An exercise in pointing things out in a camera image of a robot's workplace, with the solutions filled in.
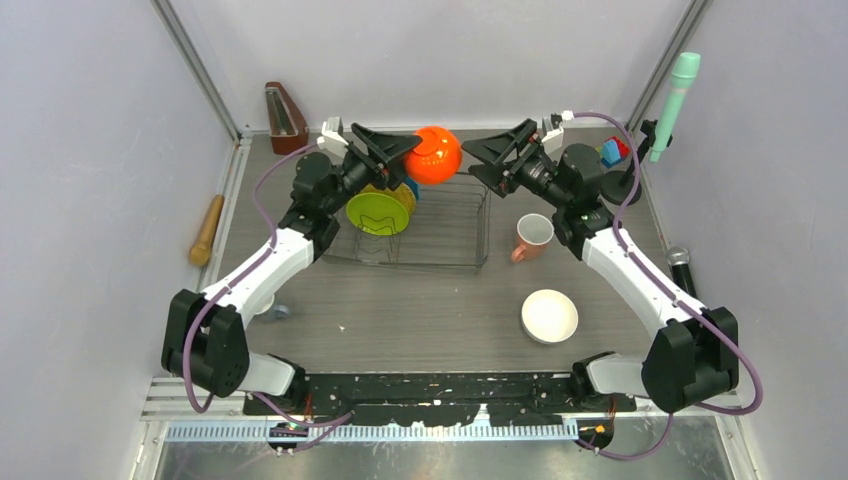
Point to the lime green plate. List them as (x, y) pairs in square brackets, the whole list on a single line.
[(377, 214)]

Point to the black microphone stand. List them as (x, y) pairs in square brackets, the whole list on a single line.
[(618, 181)]

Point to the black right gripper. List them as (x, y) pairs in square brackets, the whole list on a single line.
[(496, 150)]

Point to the white bowl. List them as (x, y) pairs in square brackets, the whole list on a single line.
[(549, 316)]

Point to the black handheld microphone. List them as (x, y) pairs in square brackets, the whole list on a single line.
[(678, 259)]

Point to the colourful toy blocks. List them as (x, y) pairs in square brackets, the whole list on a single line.
[(613, 151)]

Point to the blue polka dot plate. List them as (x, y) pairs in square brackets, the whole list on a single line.
[(413, 186)]

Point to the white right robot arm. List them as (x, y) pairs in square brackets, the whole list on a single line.
[(691, 357)]

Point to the orange bowl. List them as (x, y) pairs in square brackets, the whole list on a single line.
[(436, 158)]

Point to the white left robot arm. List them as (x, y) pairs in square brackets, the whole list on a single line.
[(205, 339)]

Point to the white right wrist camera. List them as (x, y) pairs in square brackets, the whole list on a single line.
[(553, 128)]

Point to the brown metronome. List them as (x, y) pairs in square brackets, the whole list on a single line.
[(288, 129)]

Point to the pink mug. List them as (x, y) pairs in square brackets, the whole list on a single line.
[(533, 234)]

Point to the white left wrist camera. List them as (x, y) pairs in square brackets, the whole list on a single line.
[(331, 138)]

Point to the black wire dish rack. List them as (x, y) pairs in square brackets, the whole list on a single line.
[(449, 229)]

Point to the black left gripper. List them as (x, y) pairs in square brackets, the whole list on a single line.
[(385, 147)]

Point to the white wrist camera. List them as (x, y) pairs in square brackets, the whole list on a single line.
[(331, 138), (553, 128)]

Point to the wooden rolling pin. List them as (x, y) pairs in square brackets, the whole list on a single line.
[(200, 252)]

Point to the grey blue mug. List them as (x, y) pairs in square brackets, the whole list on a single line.
[(271, 309)]

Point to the yellow woven pattern plate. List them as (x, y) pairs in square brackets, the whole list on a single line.
[(402, 194)]

